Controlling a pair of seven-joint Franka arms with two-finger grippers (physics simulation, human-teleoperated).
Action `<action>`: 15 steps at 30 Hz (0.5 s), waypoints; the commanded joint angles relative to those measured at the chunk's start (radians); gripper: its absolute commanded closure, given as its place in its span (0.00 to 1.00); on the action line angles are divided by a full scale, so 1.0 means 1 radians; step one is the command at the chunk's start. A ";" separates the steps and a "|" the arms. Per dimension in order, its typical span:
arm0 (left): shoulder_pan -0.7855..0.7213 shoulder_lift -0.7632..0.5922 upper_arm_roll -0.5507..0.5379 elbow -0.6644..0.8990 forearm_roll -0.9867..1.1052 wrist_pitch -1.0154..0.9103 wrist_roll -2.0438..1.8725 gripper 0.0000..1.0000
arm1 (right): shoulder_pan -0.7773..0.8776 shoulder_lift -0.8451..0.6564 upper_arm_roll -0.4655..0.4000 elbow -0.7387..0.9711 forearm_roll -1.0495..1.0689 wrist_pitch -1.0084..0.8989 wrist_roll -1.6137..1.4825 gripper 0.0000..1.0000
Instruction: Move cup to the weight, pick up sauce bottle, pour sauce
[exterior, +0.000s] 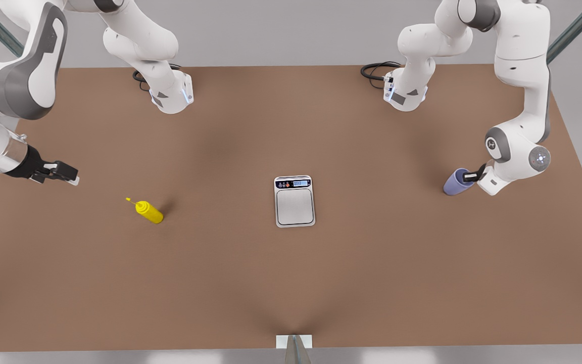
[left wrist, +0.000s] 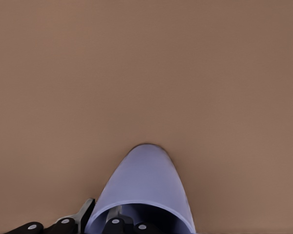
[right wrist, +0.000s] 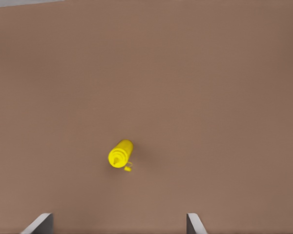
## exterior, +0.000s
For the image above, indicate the purple cup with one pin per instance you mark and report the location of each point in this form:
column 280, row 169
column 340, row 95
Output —
column 455, row 183

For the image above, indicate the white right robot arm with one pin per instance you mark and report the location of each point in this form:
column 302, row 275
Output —
column 23, row 76

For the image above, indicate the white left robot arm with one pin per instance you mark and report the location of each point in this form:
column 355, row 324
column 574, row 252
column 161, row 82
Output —
column 521, row 50

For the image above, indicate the yellow sauce bottle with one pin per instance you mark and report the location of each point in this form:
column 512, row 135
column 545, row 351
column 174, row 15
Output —
column 148, row 211

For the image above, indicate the silver kitchen scale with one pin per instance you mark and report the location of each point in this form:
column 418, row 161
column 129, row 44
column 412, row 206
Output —
column 294, row 205

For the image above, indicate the silver frame post with foot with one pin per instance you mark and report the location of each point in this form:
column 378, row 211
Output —
column 296, row 346

